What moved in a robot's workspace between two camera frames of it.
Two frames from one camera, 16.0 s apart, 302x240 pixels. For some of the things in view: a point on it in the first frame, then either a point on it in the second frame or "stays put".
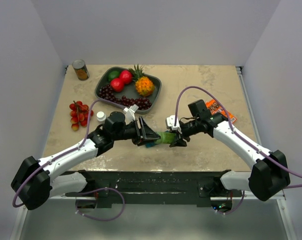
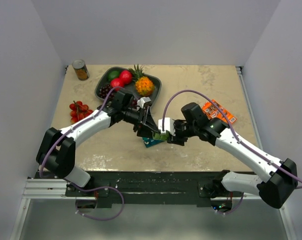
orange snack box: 215,107 stays put
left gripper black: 148,134 → 149,122
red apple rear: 127,76 stays put
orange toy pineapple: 144,85 stays put
